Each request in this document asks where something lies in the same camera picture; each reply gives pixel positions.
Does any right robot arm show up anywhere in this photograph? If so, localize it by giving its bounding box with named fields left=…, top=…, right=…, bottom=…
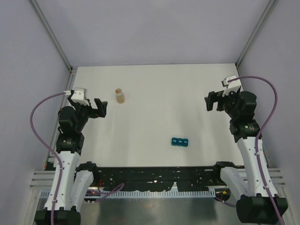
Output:
left=204, top=91, right=288, bottom=225

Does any white slotted cable duct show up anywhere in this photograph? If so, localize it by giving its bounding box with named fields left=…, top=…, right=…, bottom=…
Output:
left=40, top=190, right=216, bottom=198

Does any aluminium frame post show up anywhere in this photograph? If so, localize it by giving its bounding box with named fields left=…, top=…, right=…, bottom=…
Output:
left=235, top=0, right=278, bottom=68
left=30, top=0, right=73, bottom=71

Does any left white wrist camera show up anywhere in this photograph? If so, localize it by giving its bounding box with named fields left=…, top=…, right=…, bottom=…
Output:
left=64, top=88, right=89, bottom=105

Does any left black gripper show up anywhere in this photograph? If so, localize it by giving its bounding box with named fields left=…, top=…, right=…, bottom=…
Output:
left=68, top=96, right=106, bottom=132

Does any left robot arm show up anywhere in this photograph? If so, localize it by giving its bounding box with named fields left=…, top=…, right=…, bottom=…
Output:
left=34, top=98, right=108, bottom=225

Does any left aluminium frame post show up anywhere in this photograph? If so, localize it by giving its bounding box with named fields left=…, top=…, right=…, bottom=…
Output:
left=30, top=0, right=73, bottom=71

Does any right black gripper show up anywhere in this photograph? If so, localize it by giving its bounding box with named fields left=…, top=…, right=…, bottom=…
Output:
left=205, top=89, right=241, bottom=119

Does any clear pill bottle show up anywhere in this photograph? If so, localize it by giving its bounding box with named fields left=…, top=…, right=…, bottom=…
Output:
left=115, top=89, right=125, bottom=104

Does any teal pill organizer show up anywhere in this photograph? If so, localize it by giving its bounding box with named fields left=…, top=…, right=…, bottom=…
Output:
left=171, top=137, right=188, bottom=147

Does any right aluminium frame post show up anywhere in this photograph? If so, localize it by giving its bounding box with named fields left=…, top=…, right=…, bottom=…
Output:
left=235, top=0, right=278, bottom=68

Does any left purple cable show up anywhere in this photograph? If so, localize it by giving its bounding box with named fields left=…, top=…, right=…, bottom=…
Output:
left=30, top=92, right=71, bottom=225

